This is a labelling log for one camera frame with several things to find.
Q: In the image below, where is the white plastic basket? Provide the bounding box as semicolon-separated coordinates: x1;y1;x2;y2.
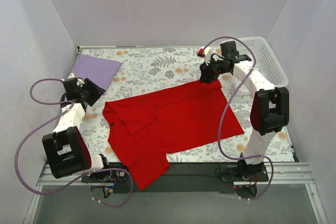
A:
240;37;289;87

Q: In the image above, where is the red t-shirt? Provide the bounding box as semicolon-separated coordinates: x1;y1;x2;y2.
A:
102;81;244;190

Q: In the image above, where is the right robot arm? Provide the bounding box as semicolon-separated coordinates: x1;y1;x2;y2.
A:
197;36;289;181

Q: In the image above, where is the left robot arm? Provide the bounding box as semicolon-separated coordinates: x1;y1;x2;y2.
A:
42;77;112;182

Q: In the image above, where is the folded lavender t-shirt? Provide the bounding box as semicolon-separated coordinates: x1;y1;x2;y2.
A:
70;54;122;91

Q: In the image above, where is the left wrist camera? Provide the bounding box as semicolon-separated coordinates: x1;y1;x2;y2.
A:
68;73;85;87

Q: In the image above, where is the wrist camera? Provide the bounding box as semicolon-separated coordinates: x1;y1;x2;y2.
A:
197;47;212;66
68;73;85;87

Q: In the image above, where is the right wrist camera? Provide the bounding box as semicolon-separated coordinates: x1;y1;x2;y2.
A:
197;47;212;66

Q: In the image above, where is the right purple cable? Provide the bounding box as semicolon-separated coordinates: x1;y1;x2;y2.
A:
203;36;275;201

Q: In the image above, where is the purple cable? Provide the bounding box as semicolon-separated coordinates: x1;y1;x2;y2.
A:
203;36;275;201
14;78;134;208

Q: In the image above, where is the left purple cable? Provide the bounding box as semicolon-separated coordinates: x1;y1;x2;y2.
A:
14;78;134;208

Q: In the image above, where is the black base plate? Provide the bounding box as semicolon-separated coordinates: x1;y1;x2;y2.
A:
81;161;270;196

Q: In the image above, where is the aluminium frame rail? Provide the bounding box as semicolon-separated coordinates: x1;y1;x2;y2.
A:
25;162;327;223

